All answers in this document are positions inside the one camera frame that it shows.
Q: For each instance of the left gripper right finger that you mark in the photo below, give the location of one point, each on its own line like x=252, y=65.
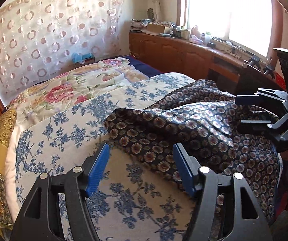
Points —
x=243, y=218

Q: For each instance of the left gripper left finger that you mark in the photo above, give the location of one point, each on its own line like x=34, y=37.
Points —
x=39, y=217

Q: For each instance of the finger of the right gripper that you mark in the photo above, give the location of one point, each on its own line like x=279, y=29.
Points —
x=261, y=126
x=260, y=97

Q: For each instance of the navy patterned silk garment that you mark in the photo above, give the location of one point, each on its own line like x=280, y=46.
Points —
x=204, y=120

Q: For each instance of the dark chair back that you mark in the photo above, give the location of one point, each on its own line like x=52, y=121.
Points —
x=251, y=79

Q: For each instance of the blue white floral cover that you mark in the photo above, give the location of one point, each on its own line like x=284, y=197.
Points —
x=131, y=201

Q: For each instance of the wooden window-side cabinet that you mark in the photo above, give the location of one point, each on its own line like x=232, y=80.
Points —
x=177, y=55

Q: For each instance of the cardboard box on cabinet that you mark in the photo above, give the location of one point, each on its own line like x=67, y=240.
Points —
x=158, y=29

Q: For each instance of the pink floral quilt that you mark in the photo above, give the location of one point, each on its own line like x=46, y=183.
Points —
x=46, y=99

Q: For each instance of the sheer circle-pattern curtain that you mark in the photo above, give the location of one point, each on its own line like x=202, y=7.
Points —
x=39, y=39

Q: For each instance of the window with wooden frame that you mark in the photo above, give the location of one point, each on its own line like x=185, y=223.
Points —
x=253, y=25

